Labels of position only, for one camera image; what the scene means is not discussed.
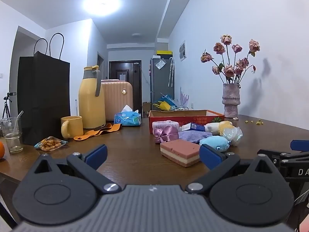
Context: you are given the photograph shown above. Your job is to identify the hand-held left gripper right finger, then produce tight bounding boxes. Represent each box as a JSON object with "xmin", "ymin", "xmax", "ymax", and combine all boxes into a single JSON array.
[{"xmin": 185, "ymin": 144, "xmax": 282, "ymax": 195}]

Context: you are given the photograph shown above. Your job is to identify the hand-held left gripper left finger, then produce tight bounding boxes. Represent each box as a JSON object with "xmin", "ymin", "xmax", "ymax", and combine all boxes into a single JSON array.
[{"xmin": 25, "ymin": 144, "xmax": 122, "ymax": 195}]

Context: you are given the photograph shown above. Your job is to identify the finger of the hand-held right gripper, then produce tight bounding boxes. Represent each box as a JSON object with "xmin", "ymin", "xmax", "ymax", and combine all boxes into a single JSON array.
[
  {"xmin": 290, "ymin": 140, "xmax": 309, "ymax": 151},
  {"xmin": 257, "ymin": 149, "xmax": 309, "ymax": 162}
]

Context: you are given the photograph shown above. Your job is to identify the blue plush toy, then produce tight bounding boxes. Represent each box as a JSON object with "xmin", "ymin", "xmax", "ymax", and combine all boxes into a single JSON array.
[{"xmin": 199, "ymin": 136, "xmax": 232, "ymax": 153}]

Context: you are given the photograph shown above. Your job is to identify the purple sponge cloth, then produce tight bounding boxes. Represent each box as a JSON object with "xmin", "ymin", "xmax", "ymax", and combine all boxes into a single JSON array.
[{"xmin": 178, "ymin": 130, "xmax": 213, "ymax": 143}]

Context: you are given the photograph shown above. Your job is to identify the pink layered sponge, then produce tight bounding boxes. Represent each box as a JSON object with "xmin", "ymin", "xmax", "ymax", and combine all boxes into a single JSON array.
[{"xmin": 160, "ymin": 139, "xmax": 201, "ymax": 168}]

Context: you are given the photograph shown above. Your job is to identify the white yellow plush toy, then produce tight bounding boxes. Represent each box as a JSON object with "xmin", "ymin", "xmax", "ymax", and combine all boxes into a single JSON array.
[{"xmin": 205, "ymin": 121, "xmax": 236, "ymax": 136}]

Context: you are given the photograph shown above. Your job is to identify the clear plastic mesh bag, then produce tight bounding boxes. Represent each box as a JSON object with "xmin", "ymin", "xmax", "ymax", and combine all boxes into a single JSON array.
[{"xmin": 222, "ymin": 126, "xmax": 243, "ymax": 147}]

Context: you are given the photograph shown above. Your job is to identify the red orange cardboard box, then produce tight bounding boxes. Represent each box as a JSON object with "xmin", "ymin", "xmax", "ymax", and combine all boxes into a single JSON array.
[{"xmin": 148, "ymin": 109, "xmax": 225, "ymax": 134}]

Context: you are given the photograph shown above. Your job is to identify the orange flat spatula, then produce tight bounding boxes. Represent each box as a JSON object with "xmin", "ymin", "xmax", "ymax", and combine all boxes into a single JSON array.
[{"xmin": 73, "ymin": 123, "xmax": 122, "ymax": 141}]

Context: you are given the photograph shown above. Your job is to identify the blue white small box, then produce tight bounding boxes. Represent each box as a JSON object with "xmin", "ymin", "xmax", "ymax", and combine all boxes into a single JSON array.
[{"xmin": 181, "ymin": 123, "xmax": 207, "ymax": 132}]

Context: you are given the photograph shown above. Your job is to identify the yellow mug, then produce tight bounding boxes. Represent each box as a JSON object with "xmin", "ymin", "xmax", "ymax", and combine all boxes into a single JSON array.
[{"xmin": 60, "ymin": 116, "xmax": 84, "ymax": 139}]

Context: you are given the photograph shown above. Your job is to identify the clear snack packet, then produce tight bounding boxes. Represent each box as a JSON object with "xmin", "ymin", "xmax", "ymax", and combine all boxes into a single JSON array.
[{"xmin": 34, "ymin": 136, "xmax": 67, "ymax": 152}]

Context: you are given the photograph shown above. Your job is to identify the blue tissue pack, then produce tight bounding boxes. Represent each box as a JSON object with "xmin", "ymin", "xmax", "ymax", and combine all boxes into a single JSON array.
[{"xmin": 113, "ymin": 105, "xmax": 142, "ymax": 127}]

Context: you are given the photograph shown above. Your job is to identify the yellow thermos jug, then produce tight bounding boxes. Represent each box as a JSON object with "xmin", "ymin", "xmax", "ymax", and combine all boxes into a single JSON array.
[{"xmin": 78, "ymin": 65, "xmax": 107, "ymax": 129}]

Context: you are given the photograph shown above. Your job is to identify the pink ribbed suitcase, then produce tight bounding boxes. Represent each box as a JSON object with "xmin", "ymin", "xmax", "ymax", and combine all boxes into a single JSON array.
[{"xmin": 101, "ymin": 79, "xmax": 134, "ymax": 122}]

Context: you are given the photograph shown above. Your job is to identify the pink textured vase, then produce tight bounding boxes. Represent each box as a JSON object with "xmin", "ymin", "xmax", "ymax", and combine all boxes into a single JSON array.
[{"xmin": 222, "ymin": 83, "xmax": 241, "ymax": 120}]

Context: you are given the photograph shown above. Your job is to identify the brown cardboard box on floor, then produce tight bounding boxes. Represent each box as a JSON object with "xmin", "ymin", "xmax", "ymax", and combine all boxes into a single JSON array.
[{"xmin": 142, "ymin": 101, "xmax": 151, "ymax": 119}]

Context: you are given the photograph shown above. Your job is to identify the yellow plastic bag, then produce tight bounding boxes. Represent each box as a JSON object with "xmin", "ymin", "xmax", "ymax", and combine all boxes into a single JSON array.
[{"xmin": 153, "ymin": 101, "xmax": 171, "ymax": 112}]

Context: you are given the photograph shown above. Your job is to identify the dark brown entrance door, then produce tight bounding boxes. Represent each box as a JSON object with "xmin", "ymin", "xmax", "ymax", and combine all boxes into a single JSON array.
[{"xmin": 109, "ymin": 60, "xmax": 143, "ymax": 116}]

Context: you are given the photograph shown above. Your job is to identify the blue bag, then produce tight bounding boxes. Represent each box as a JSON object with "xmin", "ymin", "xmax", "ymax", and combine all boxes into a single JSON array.
[{"xmin": 157, "ymin": 93, "xmax": 178, "ymax": 107}]

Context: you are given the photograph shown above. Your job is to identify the black paper bag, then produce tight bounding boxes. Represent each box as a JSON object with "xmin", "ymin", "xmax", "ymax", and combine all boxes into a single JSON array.
[{"xmin": 17, "ymin": 32, "xmax": 71, "ymax": 146}]

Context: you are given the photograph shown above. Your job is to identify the clear drinking glass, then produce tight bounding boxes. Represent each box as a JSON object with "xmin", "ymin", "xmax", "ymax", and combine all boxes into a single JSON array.
[{"xmin": 0, "ymin": 117, "xmax": 24, "ymax": 154}]

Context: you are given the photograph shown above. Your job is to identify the glass straw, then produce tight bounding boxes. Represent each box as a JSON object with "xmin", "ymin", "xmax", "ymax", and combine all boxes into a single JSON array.
[{"xmin": 11, "ymin": 111, "xmax": 24, "ymax": 138}]

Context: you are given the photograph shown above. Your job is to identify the dried pink roses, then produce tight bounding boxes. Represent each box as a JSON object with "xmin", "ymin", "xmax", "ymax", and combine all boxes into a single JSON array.
[{"xmin": 200, "ymin": 34, "xmax": 261, "ymax": 85}]

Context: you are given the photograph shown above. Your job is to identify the grey tall cabinet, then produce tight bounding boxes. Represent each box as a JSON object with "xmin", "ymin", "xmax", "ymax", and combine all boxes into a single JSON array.
[{"xmin": 150, "ymin": 57, "xmax": 175, "ymax": 110}]

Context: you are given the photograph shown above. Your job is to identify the white folded umbrella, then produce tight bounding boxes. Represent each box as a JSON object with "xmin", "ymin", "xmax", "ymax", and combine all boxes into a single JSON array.
[{"xmin": 168, "ymin": 57, "xmax": 175, "ymax": 87}]

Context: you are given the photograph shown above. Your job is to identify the black tripod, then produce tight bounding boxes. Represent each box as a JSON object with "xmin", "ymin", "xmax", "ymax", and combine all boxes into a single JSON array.
[{"xmin": 2, "ymin": 97, "xmax": 11, "ymax": 120}]

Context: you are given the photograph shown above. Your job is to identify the round ceiling light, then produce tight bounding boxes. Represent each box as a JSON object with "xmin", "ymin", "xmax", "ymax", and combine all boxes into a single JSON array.
[{"xmin": 82, "ymin": 0, "xmax": 121, "ymax": 17}]

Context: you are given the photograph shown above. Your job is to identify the purple coral wall sticker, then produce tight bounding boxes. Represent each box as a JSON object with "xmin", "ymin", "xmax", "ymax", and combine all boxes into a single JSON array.
[{"xmin": 180, "ymin": 87, "xmax": 190, "ymax": 107}]

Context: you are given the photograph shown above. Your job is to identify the side door frame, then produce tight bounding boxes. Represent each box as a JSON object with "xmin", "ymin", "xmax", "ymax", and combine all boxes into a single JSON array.
[{"xmin": 98, "ymin": 52, "xmax": 105, "ymax": 81}]

